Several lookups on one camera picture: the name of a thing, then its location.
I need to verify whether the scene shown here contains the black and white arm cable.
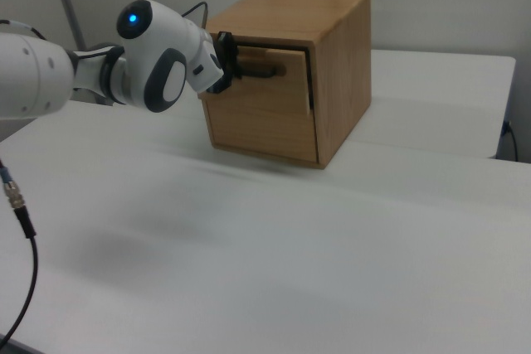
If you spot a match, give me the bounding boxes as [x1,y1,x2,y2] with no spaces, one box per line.
[0,19,49,42]

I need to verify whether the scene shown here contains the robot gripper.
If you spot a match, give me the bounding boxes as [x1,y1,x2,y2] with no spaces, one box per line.
[188,27,244,95]

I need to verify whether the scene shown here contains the wooden drawer cabinet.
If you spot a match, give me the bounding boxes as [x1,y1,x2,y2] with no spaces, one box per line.
[197,0,372,169]

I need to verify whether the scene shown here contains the thin black cable loop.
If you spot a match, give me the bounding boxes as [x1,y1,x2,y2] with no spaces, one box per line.
[182,1,209,32]

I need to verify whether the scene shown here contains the black cable with metal connector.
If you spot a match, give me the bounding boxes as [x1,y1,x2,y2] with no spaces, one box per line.
[0,158,39,345]

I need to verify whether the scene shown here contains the wooden drawer with handle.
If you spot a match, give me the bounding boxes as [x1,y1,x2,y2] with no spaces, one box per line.
[197,41,314,117]

